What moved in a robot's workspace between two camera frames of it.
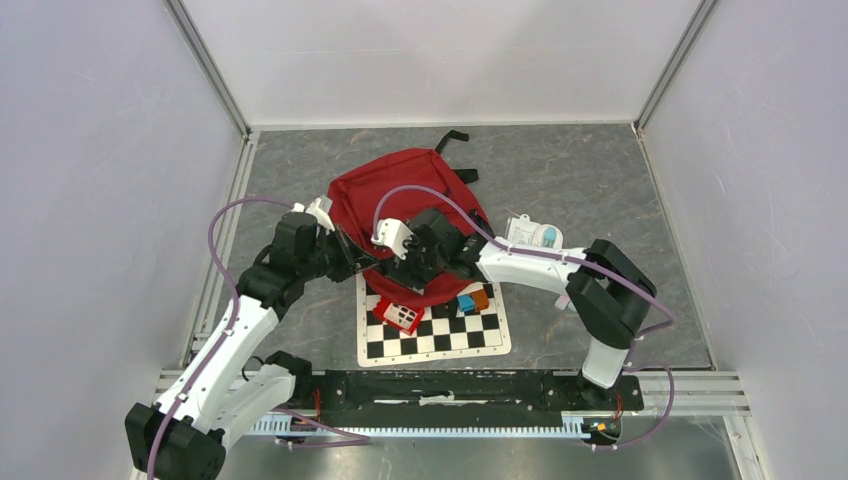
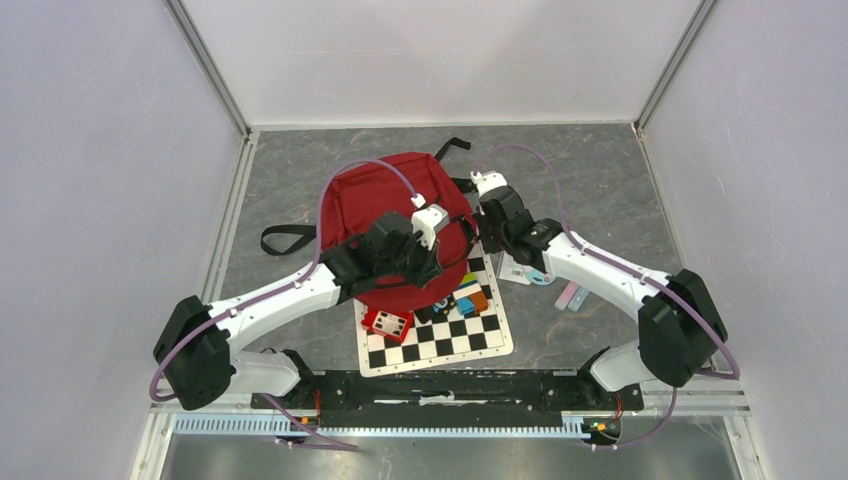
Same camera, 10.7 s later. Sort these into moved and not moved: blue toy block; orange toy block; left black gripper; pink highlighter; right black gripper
Moved: left black gripper; right black gripper
Not moved: orange toy block; blue toy block; pink highlighter
